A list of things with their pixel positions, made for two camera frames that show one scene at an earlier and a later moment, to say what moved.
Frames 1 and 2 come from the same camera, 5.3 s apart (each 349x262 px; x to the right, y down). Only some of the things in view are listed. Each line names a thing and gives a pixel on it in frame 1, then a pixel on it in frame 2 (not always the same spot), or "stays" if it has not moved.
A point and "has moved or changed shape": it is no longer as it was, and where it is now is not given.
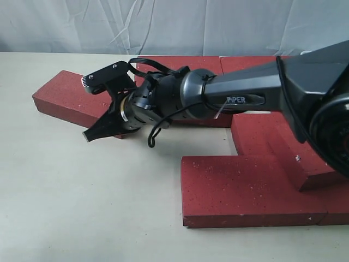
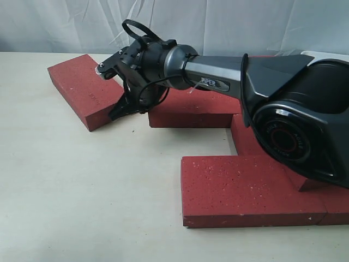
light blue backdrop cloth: [173, 28] stays
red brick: [67, 97] has moved or changed shape
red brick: [245, 190] stays
